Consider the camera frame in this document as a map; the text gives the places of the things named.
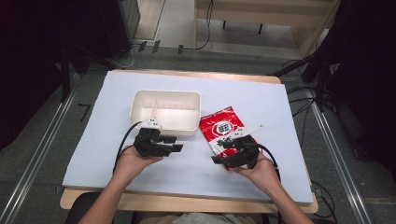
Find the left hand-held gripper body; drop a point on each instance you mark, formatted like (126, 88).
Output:
(148, 141)

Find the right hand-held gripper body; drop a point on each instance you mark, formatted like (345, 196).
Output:
(247, 152)

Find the red snack packet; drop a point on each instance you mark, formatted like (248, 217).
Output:
(214, 123)

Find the person's right hand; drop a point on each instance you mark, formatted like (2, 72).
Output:
(263, 174)

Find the person's left hand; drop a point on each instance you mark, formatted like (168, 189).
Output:
(130, 166)

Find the white plastic container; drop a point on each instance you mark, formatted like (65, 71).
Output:
(174, 116)

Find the person's grey shorts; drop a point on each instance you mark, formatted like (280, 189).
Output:
(211, 218)

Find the white table mat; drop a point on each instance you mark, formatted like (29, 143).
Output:
(193, 81)

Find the light wooden bench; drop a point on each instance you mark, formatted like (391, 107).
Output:
(274, 12)

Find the black curtain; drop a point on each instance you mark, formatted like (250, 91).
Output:
(31, 62)
(367, 62)

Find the metal floor rail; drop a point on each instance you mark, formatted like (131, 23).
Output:
(339, 161)
(40, 149)

